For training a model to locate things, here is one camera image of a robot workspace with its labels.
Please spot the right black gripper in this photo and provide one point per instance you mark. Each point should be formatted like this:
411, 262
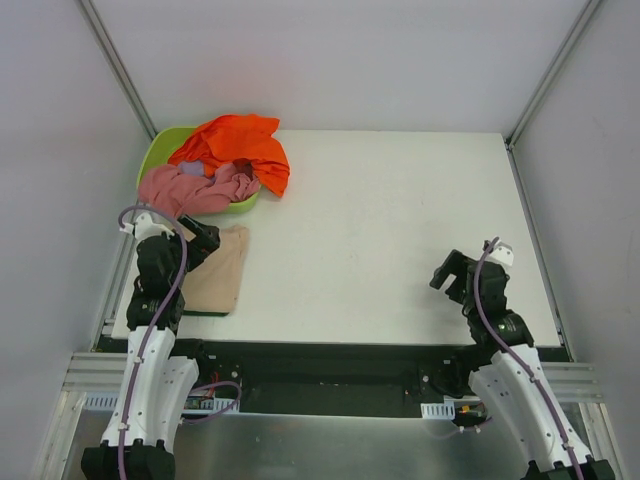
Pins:
454, 270

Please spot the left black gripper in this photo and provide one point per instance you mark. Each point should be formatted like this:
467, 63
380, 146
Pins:
201, 235

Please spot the beige t-shirt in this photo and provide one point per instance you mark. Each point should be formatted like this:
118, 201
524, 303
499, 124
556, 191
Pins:
214, 286

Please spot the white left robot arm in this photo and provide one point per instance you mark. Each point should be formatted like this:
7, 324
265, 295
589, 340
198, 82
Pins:
138, 442

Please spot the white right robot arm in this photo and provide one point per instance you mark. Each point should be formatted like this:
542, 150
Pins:
502, 368

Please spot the pink red t-shirt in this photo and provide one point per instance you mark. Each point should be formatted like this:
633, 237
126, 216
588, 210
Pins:
170, 190

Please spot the lavender t-shirt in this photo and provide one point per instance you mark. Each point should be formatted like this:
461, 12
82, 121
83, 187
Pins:
195, 168

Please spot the folded dark green t-shirt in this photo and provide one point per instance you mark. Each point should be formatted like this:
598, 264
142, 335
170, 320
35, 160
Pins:
191, 313

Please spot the orange t-shirt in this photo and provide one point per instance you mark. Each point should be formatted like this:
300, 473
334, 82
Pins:
242, 139

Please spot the lime green plastic basket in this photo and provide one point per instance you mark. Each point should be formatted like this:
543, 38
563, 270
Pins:
164, 145

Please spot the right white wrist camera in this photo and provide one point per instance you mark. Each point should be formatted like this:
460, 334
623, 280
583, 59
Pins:
501, 253

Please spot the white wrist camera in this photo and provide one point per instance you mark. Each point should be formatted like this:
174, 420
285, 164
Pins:
501, 253
143, 227

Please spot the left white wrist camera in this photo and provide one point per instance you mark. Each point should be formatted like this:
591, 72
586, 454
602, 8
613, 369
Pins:
143, 227

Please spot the right aluminium table rail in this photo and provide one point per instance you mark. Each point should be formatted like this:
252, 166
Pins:
535, 238

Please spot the right white cable duct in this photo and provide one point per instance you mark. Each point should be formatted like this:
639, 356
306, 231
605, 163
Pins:
438, 411

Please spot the white cable duct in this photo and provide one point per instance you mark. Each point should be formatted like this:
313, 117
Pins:
195, 406
438, 411

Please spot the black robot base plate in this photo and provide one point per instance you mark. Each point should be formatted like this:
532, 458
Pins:
356, 380

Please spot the front aluminium cross rail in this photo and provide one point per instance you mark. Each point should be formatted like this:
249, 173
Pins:
95, 372

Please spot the left white cable duct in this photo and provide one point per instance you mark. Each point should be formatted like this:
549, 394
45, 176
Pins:
195, 406

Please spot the left aluminium frame post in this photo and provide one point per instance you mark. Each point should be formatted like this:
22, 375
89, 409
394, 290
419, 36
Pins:
106, 45

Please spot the aluminium frame post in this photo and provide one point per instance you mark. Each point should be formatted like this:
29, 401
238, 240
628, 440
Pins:
566, 49
106, 45

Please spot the right aluminium frame post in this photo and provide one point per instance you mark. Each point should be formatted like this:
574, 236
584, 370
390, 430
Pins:
566, 49

